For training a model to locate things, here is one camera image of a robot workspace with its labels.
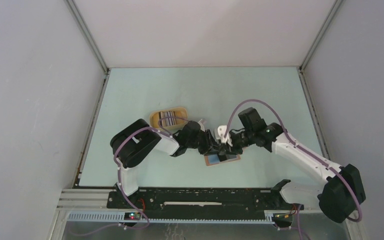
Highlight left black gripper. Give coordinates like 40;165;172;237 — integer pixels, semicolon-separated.
186;129;221;156

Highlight brown leather card holder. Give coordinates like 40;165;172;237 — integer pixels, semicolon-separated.
204;154;241;166

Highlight yellow oval card tray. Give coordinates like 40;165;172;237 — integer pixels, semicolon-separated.
149;106;188;131

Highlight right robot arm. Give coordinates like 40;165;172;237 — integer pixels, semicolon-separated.
214;107;366;223

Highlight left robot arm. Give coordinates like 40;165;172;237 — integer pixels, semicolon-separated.
110;118;226;208

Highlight cards in tray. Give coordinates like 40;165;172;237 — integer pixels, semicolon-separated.
158;110;179;127

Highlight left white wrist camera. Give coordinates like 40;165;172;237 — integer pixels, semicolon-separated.
198;118;207;131

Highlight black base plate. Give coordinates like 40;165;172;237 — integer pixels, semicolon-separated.
106;187;294;221

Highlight aluminium frame rail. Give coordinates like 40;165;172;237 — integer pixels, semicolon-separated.
56;188;359;214

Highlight grey cable duct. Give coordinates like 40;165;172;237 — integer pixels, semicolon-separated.
67;211;275;224

